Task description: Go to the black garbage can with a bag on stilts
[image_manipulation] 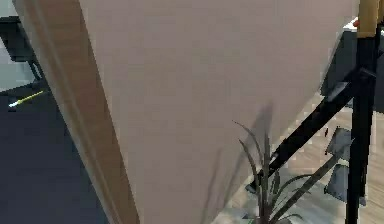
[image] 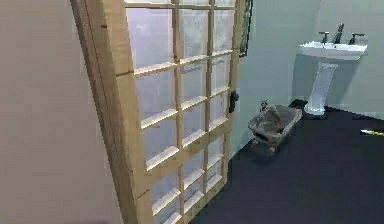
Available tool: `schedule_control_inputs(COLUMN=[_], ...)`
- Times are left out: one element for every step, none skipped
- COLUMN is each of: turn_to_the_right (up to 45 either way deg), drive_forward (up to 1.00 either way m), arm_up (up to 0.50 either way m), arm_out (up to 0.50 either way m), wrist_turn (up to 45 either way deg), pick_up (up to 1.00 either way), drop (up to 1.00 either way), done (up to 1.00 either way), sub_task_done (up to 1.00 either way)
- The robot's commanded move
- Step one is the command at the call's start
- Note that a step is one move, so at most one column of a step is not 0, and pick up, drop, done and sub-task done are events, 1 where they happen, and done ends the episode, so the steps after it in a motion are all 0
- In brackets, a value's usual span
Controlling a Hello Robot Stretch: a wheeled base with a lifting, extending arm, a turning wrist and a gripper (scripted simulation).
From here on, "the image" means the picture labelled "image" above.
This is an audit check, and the black garbage can with bag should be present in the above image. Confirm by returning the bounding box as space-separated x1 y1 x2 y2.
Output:
247 99 303 157

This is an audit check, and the dark framed wall picture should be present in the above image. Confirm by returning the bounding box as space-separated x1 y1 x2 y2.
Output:
238 0 254 59

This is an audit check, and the black sink faucet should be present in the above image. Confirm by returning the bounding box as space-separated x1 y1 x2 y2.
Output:
333 22 345 45

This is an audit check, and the white pedestal sink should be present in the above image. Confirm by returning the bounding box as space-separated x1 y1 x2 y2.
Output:
298 40 368 116

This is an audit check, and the black door handle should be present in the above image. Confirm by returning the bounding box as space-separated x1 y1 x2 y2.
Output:
228 90 240 114

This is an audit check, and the black faucet handle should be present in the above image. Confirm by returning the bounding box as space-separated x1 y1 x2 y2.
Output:
348 32 366 46
318 31 331 45

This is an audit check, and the yellow and white stick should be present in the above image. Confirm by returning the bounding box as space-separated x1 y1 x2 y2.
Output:
360 128 384 137

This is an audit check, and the wooden glass-paned room door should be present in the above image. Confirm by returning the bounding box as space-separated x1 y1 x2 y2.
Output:
69 0 247 224

